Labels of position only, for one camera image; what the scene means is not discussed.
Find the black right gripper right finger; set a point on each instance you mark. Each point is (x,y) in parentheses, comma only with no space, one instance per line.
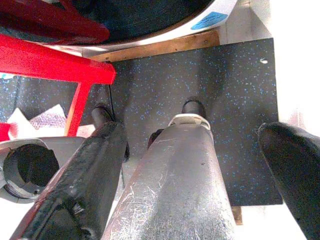
(297,170)

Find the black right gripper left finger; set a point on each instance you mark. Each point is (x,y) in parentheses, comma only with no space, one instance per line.
(82,180)

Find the white washing machine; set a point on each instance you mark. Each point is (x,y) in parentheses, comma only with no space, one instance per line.
(175,32)

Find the crumpled white printed paper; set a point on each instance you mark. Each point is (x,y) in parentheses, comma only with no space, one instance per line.
(47,120)

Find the grey robot right leg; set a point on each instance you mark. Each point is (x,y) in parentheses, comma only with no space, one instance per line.
(175,180)

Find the red stool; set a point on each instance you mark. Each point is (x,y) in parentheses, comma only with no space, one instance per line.
(50,62)

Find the black speckled rubber mat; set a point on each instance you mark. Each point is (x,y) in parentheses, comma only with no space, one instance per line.
(175,82)

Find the brown wooden board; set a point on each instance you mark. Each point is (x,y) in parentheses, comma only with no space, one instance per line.
(162,46)

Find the red garment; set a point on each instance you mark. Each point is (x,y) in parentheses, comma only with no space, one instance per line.
(50,22)

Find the blue oval sticker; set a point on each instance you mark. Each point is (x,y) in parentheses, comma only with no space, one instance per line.
(209,20)

